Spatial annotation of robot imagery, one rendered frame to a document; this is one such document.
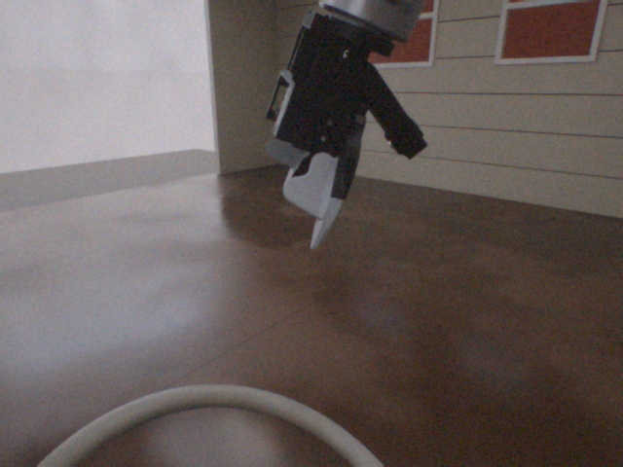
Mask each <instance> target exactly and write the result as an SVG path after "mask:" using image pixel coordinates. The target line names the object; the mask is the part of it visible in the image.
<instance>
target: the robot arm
mask: <svg viewBox="0 0 623 467"><path fill-rule="evenodd" d="M426 1H427V0H319V2H318V4H319V6H320V8H323V9H324V10H326V11H328V12H330V13H331V14H330V16H328V15H326V16H324V15H321V14H319V13H317V12H311V11H309V10H307V11H306V13H305V17H304V20H303V23H302V26H301V29H300V31H298V34H297V37H296V41H295V44H294V47H293V50H292V52H291V55H290V57H289V61H288V64H287V67H286V69H285V71H283V70H281V72H280V75H279V78H278V81H277V85H276V88H275V92H273V95H272V98H271V101H270V104H269V108H268V111H267V114H266V116H265V119H267V120H270V121H273V122H276V124H275V126H273V128H272V133H273V134H274V135H275V138H276V139H279V140H282V141H270V142H268V143H267V145H266V146H265V150H266V152H267V153H268V154H270V155H271V157H274V158H276V159H277V160H279V161H281V162H283V163H285V164H286V165H288V166H290V167H291V168H290V170H289V172H288V175H287V177H286V180H285V183H284V187H283V194H284V196H285V198H286V199H287V200H288V201H290V202H291V203H293V204H294V205H296V207H299V208H300V209H302V210H304V211H305V212H307V213H309V214H310V215H311V216H312V217H314V218H316V222H315V224H314V228H313V232H312V238H311V249H317V248H318V247H319V245H320V244H321V243H322V242H324V240H325V239H326V238H327V236H328V235H329V234H330V232H331V230H332V228H333V226H334V224H335V222H336V220H337V218H338V216H339V214H340V211H341V209H342V205H343V202H344V199H346V198H347V195H348V193H349V190H350V187H351V184H352V180H353V177H354V175H355V172H356V169H357V166H358V162H359V158H360V150H361V138H362V134H363V130H364V127H365V124H366V117H365V115H366V113H367V111H369V113H370V114H371V115H373V117H374V118H375V119H376V121H377V122H378V123H379V125H380V126H381V128H382V129H383V130H384V132H385V135H384V137H385V139H386V141H387V142H388V145H389V147H390V148H391V149H393V150H394V151H395V152H396V153H398V154H399V155H401V154H403V155H404V156H406V157H407V159H408V160H409V161H410V160H411V159H412V158H413V156H415V155H416V154H417V153H418V152H421V151H422V150H423V149H424V148H426V147H427V143H426V142H425V140H424V139H423V137H424V134H423V132H422V130H421V128H420V127H419V126H418V125H417V124H416V123H415V122H414V121H413V120H412V119H411V118H410V117H408V115H407V114H406V112H405V111H404V108H403V107H402V105H401V104H400V102H399V101H398V100H397V98H396V97H394V95H393V94H392V92H391V91H390V89H389V88H388V86H387V85H386V82H385V80H384V79H383V77H382V76H381V74H380V73H379V71H378V70H377V68H376V67H375V66H374V65H373V64H370V63H368V60H367V59H368V56H369V54H371V52H373V53H376V54H379V55H382V56H384V57H387V58H390V56H391V53H392V51H394V49H395V47H396V46H395V45H394V44H391V43H392V42H396V43H399V44H403V45H405V44H407V43H408V41H409V38H410V36H411V34H412V32H413V29H414V27H416V25H417V23H418V21H419V17H420V15H421V12H422V10H423V8H424V5H425V3H426ZM345 50H348V51H347V52H345ZM280 86H283V87H285V88H288V90H287V91H285V93H284V96H283V98H282V101H283V103H282V106H280V105H278V104H277V106H276V110H272V108H273V104H275V100H276V97H277V94H278V91H279V88H280Z"/></svg>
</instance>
